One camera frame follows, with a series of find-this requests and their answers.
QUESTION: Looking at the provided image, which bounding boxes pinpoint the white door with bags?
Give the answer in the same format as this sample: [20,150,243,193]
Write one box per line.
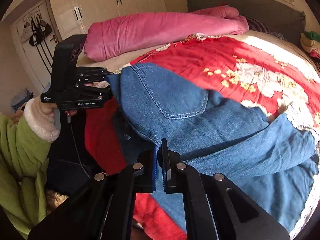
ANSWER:
[10,0,61,92]

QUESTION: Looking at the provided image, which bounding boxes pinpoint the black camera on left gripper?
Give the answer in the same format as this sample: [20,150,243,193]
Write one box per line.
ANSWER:
[50,34,87,92]

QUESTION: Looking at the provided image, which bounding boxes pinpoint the stack of folded clothes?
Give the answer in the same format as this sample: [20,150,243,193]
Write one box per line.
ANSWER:
[300,31,320,59]

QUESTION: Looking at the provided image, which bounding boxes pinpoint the grey headboard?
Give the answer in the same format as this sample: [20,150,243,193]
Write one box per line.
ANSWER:
[187,0,305,46]

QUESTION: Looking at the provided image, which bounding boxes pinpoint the striped pillow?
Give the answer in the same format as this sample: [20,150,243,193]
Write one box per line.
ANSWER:
[244,15,271,34]

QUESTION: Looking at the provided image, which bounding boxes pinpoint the blue denim pants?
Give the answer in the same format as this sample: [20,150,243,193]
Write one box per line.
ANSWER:
[107,63,319,236]

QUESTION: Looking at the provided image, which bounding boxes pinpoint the pink rolled blanket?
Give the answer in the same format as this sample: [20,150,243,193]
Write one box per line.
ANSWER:
[84,5,249,62]

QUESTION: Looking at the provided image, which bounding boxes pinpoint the red floral bedspread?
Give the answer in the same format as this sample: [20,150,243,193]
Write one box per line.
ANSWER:
[83,33,320,240]

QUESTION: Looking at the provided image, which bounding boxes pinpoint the left hand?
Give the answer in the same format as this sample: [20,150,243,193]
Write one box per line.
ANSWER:
[40,101,77,117]

